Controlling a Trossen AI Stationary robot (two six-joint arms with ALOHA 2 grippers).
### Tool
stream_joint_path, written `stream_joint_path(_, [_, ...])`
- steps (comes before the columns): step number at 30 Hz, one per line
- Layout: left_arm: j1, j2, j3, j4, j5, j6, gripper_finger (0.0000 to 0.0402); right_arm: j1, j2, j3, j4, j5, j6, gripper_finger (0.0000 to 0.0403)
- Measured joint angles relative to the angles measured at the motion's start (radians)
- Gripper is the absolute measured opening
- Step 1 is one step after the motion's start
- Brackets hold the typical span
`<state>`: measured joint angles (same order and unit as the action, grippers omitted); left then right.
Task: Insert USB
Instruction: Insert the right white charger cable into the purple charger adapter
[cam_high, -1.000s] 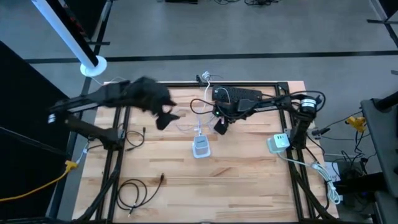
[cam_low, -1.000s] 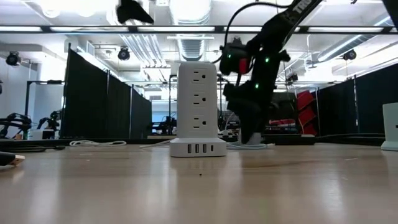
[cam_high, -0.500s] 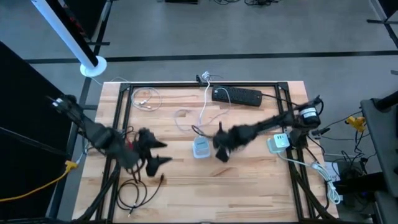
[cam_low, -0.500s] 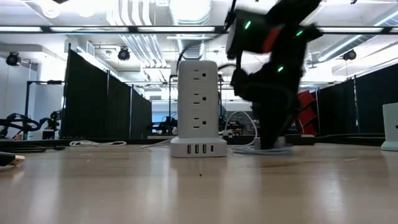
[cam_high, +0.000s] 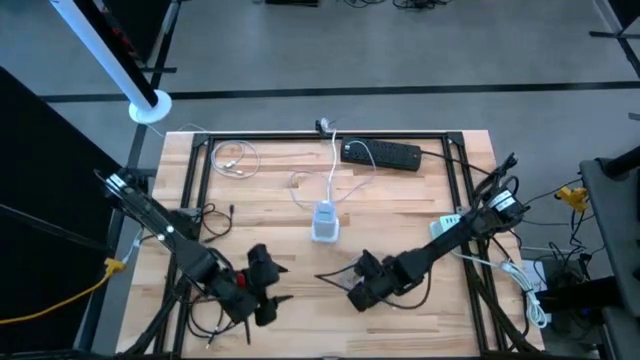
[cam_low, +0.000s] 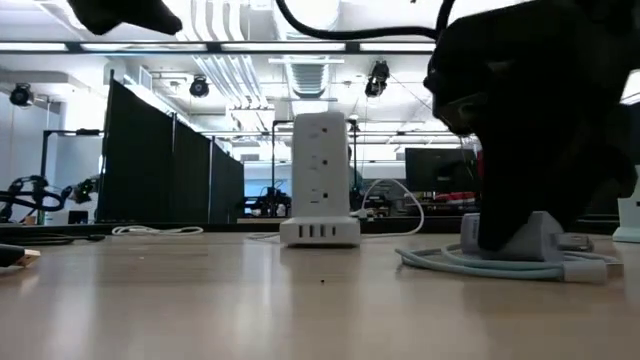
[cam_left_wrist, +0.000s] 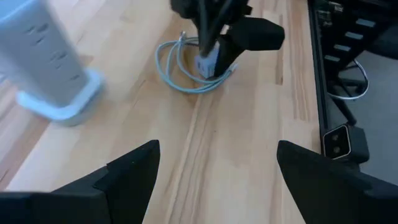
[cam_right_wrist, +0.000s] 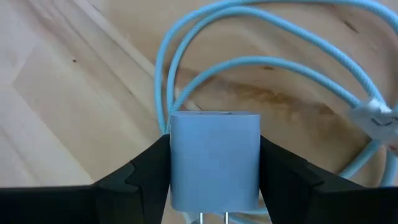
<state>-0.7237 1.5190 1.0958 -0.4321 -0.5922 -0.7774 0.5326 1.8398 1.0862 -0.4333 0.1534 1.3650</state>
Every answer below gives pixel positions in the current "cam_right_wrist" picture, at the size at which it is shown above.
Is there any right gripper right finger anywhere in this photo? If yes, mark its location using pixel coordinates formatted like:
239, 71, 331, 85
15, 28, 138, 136
259, 135, 398, 224

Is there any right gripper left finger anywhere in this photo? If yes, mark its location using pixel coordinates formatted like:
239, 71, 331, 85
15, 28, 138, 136
0, 133, 171, 224

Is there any small pale wall charger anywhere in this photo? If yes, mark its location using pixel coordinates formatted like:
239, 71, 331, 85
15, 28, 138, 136
169, 110, 261, 224

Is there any light braided USB cable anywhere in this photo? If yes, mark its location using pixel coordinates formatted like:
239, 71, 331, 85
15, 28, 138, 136
154, 0, 398, 224

